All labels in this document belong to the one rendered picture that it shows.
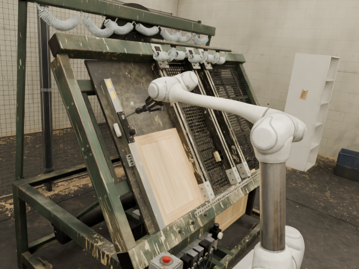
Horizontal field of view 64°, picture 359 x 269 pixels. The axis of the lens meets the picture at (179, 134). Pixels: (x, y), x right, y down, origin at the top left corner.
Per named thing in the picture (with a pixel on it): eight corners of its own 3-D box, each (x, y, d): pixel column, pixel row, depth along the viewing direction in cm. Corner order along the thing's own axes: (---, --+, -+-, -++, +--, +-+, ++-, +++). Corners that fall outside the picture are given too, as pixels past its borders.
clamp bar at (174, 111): (201, 203, 203) (228, 195, 188) (141, 51, 215) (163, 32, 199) (209, 198, 210) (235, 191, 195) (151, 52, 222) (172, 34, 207)
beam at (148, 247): (123, 275, 150) (136, 274, 143) (115, 253, 151) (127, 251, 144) (276, 168, 319) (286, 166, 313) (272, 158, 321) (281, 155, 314)
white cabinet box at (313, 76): (304, 172, 525) (330, 55, 469) (274, 162, 561) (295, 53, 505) (314, 164, 570) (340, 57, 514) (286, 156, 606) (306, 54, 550)
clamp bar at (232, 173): (229, 185, 234) (255, 178, 219) (176, 54, 246) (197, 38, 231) (235, 182, 242) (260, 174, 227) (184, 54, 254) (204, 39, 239)
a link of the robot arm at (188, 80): (175, 80, 160) (160, 82, 150) (195, 66, 150) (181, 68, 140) (183, 97, 160) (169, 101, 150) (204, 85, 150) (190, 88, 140)
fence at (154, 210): (155, 231, 167) (160, 230, 164) (100, 81, 176) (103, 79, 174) (161, 227, 171) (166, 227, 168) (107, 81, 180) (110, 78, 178)
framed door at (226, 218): (196, 250, 251) (198, 251, 250) (203, 192, 236) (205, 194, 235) (243, 212, 320) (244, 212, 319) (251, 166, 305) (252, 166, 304)
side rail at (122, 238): (116, 252, 152) (128, 251, 145) (48, 63, 163) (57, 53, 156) (124, 247, 156) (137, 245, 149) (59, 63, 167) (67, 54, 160)
